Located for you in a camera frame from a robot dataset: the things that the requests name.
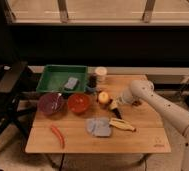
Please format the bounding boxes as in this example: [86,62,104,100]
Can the black handled dish brush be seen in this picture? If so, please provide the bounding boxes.
[112,108,122,119]

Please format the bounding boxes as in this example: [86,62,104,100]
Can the yellow banana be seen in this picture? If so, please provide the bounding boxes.
[109,118,136,132]

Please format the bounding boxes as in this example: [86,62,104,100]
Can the blue-grey cloth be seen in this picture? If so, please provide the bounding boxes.
[86,117,112,137]

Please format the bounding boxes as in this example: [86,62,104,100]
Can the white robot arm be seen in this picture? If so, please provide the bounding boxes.
[116,80,189,171]

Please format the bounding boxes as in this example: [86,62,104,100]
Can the grey sponge in tray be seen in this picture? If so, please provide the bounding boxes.
[64,77,78,90]

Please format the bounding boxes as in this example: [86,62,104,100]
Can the green plastic tray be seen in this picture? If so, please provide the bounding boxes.
[36,65,88,94]

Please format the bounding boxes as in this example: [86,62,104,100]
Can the red yellow apple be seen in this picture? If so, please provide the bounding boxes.
[98,91,110,104]

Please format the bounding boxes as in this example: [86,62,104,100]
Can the wooden folding table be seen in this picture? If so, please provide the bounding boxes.
[24,74,172,155]

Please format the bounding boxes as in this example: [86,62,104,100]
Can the dark red grape bunch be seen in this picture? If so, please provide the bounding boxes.
[132,100,142,106]

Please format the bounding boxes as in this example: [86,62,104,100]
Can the dark can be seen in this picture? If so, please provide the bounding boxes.
[88,75,97,88]

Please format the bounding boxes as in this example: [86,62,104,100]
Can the white cup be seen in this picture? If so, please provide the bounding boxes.
[95,67,107,82]

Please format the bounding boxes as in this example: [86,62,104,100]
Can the red bowl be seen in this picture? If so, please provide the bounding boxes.
[67,93,91,115]

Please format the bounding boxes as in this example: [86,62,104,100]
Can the metal spoon in bowl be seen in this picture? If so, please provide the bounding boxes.
[53,93,62,110]

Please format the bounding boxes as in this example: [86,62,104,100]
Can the purple bowl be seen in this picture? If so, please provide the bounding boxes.
[37,92,65,115]

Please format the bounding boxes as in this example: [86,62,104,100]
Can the red chili pepper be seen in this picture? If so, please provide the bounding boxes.
[50,125,65,149]

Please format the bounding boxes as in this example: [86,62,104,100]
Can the black office chair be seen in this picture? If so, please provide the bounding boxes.
[0,61,36,138]

